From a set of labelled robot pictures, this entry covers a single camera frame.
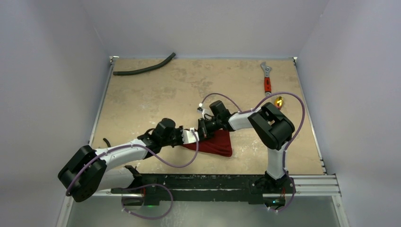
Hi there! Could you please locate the black foam tube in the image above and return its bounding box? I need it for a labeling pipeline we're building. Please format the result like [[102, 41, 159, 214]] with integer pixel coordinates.
[[113, 52, 176, 76]]

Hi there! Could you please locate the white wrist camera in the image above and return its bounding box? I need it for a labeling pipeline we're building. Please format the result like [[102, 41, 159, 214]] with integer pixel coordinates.
[[197, 103, 213, 119], [182, 128, 199, 144]]

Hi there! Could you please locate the purple cable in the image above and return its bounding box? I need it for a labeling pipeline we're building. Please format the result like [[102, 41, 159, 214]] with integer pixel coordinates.
[[65, 129, 201, 220], [200, 91, 306, 214]]

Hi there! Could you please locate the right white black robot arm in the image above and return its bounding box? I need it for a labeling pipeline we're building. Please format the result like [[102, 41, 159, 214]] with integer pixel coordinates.
[[197, 100, 295, 192]]

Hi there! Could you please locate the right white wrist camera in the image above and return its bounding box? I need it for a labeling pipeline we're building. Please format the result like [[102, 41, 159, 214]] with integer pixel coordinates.
[[197, 103, 213, 119]]

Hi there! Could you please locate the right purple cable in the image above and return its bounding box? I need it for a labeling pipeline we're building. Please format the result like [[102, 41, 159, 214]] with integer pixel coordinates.
[[200, 91, 306, 214]]

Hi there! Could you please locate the aluminium rail frame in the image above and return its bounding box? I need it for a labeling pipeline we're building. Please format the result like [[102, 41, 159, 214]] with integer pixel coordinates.
[[57, 59, 346, 227]]

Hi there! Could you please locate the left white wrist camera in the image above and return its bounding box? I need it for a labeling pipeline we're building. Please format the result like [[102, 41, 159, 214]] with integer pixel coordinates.
[[182, 128, 199, 144]]

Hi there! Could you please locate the dark red cloth napkin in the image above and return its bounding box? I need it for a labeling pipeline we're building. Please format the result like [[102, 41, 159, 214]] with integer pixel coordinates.
[[182, 130, 233, 157]]

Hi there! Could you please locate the adjustable wrench red handle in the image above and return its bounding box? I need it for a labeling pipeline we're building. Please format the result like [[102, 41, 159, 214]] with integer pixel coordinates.
[[261, 62, 272, 96]]

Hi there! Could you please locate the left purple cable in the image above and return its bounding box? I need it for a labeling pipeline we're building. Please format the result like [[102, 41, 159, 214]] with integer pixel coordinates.
[[65, 129, 201, 220]]

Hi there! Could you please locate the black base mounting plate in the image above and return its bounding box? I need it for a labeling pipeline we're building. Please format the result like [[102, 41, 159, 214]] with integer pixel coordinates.
[[111, 174, 295, 207]]

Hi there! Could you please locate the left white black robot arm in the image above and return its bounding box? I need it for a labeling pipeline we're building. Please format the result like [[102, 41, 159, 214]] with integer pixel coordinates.
[[58, 118, 195, 202]]

